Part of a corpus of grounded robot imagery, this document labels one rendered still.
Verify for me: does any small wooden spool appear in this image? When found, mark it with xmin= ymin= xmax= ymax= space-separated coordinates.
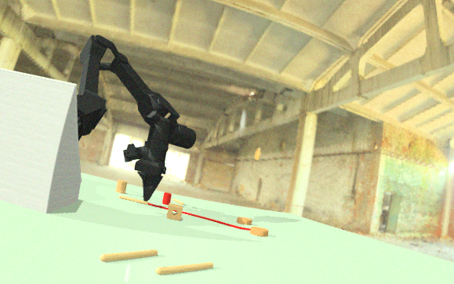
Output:
xmin=116 ymin=180 xmax=128 ymax=194

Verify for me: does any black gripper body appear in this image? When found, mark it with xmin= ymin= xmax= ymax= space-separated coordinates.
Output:
xmin=134 ymin=138 xmax=169 ymax=177

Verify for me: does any light wooden block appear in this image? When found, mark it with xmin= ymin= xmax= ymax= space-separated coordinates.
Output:
xmin=166 ymin=203 xmax=183 ymax=220

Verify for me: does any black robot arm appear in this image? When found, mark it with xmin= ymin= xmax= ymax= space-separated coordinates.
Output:
xmin=77 ymin=35 xmax=196 ymax=162

